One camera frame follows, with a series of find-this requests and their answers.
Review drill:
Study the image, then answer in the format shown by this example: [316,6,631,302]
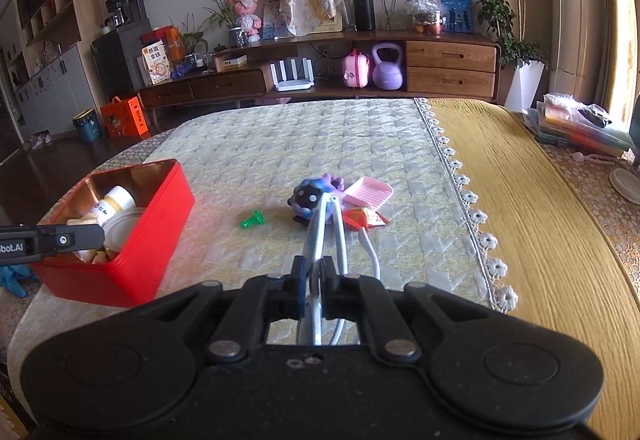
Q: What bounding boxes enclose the blue purple plush toy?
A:
[287,173,346,225]

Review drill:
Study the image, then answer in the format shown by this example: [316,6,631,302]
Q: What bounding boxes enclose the black speaker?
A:
[354,0,376,31]

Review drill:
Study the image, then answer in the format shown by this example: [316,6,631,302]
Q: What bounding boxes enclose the blue picture card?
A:
[440,0,473,34]

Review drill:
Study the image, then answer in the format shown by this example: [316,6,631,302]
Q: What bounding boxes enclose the white round stand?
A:
[609,167,640,205]

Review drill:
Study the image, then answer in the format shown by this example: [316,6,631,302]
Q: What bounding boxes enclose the yellow curtain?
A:
[600,0,640,131]

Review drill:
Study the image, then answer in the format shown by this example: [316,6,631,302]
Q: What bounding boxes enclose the beige patterned tablecloth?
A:
[510,110,640,271]

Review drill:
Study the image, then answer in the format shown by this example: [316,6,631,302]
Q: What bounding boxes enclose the orange gift box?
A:
[100,96,151,139]

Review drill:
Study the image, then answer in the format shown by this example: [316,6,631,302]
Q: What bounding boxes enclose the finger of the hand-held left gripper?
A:
[37,224,107,257]

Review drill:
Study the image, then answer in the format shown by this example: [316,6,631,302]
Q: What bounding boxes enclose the wooden cabinet drawer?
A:
[407,67,496,95]
[406,41,497,73]

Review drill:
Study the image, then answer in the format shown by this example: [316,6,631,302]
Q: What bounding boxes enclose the blue cloth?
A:
[0,264,38,297]

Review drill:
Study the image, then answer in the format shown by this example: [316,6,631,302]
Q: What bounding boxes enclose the plastic bag of fruit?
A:
[406,0,447,36]

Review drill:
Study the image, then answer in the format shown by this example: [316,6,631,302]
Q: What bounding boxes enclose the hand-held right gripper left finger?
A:
[175,256,307,363]

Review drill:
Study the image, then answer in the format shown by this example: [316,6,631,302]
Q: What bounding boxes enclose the white router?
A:
[270,60,316,92]

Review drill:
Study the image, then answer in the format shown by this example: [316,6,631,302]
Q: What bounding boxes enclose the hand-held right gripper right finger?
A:
[320,256,451,363]

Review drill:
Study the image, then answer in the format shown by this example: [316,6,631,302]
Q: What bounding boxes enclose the small white box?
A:
[215,54,248,72]

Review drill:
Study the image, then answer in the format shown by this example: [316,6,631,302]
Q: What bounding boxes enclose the purple kettlebell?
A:
[370,43,404,90]

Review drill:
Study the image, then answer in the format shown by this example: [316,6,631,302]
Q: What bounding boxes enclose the white planter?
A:
[505,60,546,113]

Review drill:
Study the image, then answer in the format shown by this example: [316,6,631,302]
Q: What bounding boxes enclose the red tin box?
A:
[29,159,196,309]

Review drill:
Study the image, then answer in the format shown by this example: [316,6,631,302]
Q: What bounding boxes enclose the white pill bottle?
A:
[95,185,137,225]

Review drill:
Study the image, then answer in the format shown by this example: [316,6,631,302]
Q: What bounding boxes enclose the wooden TV cabinet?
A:
[136,30,501,123]

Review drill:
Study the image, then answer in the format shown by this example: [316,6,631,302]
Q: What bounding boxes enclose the pink toy suitcase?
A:
[341,48,372,88]

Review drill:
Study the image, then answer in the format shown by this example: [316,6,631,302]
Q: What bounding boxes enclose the black fridge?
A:
[91,27,151,103]

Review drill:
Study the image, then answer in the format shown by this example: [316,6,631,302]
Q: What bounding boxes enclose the plant in patterned pot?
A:
[205,0,246,48]

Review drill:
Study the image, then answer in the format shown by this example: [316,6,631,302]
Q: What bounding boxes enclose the pink doll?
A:
[230,0,266,43]

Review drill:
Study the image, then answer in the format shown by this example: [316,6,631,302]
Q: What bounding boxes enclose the teal bin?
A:
[72,108,103,143]

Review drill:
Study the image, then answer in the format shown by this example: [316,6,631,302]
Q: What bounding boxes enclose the red snack packet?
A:
[342,207,390,231]

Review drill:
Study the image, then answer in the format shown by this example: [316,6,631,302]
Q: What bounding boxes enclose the black coffee machine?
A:
[105,0,151,28]

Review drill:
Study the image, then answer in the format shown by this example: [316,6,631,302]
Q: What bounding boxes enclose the white frame sunglasses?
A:
[297,192,383,346]

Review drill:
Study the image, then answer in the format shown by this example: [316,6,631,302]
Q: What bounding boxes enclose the yellow cloth with lace edge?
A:
[427,97,640,426]

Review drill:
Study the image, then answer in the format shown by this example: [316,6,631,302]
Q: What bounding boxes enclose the cream quilted blanket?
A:
[7,97,521,371]

